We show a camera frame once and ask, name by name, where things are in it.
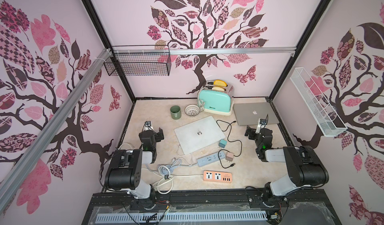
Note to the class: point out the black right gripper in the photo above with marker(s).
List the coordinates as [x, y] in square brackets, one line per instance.
[250, 132]

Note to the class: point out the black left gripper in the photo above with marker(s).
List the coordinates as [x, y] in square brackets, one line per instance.
[158, 135]

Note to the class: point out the pink charger plug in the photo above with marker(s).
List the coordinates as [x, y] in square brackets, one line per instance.
[229, 156]

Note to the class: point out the mint green charger plug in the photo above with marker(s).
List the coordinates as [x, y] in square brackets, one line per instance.
[222, 143]

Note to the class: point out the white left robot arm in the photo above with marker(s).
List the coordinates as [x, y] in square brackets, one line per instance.
[124, 174]

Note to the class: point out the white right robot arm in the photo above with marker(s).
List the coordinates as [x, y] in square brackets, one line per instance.
[304, 167]

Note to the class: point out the silver grey laptop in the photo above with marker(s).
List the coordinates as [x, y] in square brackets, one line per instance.
[250, 113]

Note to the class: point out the white laptop with sticker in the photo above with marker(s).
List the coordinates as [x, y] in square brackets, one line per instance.
[199, 134]

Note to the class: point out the green ceramic mug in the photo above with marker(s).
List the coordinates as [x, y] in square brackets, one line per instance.
[175, 112]

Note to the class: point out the white patterned small bowl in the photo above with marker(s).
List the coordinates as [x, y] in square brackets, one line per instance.
[192, 110]

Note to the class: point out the orange power strip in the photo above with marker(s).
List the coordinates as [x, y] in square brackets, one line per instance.
[217, 177]

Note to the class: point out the grey power strip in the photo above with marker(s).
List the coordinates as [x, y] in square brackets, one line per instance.
[203, 161]

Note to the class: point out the mint green toaster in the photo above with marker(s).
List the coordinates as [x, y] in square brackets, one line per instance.
[216, 99]

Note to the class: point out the yellow bread slice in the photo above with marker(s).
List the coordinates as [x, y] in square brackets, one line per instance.
[220, 83]

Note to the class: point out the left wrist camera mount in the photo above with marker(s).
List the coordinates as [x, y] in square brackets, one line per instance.
[147, 126]

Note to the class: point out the white wire wall basket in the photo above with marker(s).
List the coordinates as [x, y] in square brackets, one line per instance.
[312, 91]

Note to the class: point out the white perforated cable duct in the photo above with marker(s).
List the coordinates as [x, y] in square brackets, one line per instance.
[181, 217]

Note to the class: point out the black wire wall basket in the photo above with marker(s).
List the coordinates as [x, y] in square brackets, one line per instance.
[139, 60]

